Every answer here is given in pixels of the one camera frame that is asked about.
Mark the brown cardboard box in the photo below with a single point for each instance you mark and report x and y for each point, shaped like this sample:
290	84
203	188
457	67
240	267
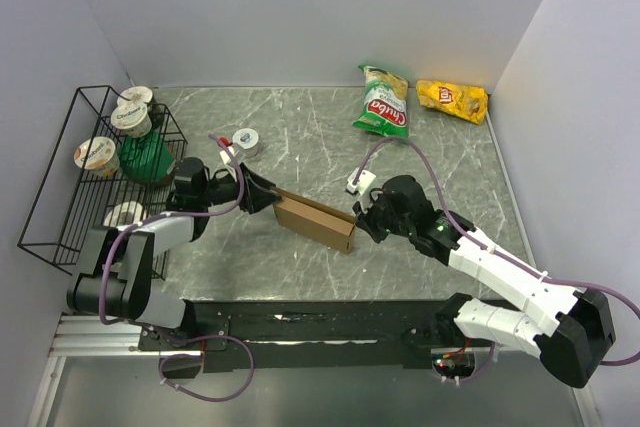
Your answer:
316	221

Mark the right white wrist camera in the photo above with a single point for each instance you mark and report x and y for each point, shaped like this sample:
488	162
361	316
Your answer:
360	183

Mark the green bottle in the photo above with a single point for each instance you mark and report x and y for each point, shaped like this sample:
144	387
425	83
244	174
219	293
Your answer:
147	160

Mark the yogurt cup rear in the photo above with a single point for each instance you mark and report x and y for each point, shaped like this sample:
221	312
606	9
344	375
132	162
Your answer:
135	94

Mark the white tape roll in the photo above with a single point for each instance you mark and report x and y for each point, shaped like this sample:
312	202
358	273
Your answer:
124	214

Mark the Chobani yogurt cup front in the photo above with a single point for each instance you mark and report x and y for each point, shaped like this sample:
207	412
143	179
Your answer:
98	156

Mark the green Chuba snack bag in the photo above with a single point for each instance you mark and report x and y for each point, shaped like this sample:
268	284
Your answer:
384	110

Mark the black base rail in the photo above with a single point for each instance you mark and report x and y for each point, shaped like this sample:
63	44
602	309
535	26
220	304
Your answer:
324	334

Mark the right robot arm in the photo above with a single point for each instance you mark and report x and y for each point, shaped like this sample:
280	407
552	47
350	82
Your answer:
569	330

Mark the black wire rack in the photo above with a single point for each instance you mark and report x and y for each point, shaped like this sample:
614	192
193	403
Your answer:
70	200

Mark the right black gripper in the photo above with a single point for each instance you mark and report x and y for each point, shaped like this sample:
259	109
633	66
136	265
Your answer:
367	222

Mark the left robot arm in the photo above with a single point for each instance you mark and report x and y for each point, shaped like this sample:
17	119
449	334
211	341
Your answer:
113	276

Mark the yellow Lays chips bag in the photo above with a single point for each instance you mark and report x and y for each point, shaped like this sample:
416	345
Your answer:
469	103

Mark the small white yogurt cup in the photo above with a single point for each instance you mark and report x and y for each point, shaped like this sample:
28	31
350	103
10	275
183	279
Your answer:
247	141

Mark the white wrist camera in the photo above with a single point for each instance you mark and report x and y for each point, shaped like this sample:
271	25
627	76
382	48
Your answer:
360	183
230	156

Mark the chobani yogurt cup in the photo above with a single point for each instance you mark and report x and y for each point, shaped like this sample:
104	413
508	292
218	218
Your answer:
132	119
98	156

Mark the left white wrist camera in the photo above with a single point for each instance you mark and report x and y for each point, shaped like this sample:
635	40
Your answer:
230	156

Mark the Chobani yogurt cup middle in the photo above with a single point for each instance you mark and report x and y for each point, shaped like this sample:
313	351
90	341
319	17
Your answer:
132	119

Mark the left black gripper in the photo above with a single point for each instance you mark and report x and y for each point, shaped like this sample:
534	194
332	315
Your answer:
255	199

